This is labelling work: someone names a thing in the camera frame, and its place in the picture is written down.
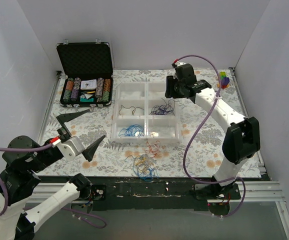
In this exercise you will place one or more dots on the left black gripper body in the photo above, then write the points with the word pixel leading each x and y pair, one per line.
pixel 66 136

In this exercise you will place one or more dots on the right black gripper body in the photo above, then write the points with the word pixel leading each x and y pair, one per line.
pixel 169 86

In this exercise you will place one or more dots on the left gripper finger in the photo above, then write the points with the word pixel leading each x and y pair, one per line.
pixel 89 152
pixel 67 117

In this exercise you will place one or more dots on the white compartment tray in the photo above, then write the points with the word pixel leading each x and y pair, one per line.
pixel 143 114

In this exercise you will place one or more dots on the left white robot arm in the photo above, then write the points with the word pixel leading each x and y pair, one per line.
pixel 24 159

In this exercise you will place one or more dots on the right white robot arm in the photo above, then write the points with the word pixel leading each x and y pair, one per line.
pixel 242 134

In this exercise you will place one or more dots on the teal card box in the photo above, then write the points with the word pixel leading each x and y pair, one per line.
pixel 85 100

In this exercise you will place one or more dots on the orange poker chip stack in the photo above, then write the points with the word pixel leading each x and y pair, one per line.
pixel 69 88

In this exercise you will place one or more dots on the colourful toy block stack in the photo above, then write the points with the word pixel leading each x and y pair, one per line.
pixel 224 80

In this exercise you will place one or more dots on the purple poker chip stack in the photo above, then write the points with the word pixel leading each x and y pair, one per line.
pixel 75 89

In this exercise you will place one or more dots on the white playing card deck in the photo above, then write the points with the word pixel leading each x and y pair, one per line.
pixel 90 84

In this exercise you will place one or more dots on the green poker chip stack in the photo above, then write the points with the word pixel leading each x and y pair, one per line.
pixel 105 97

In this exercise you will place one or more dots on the black poker chip case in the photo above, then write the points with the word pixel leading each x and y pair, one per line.
pixel 86 61

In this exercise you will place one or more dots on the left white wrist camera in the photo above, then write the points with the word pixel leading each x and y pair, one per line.
pixel 70 149

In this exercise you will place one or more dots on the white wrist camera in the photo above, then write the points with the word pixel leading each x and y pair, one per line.
pixel 70 149
pixel 178 65

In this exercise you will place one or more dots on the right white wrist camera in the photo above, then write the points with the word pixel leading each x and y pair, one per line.
pixel 178 65

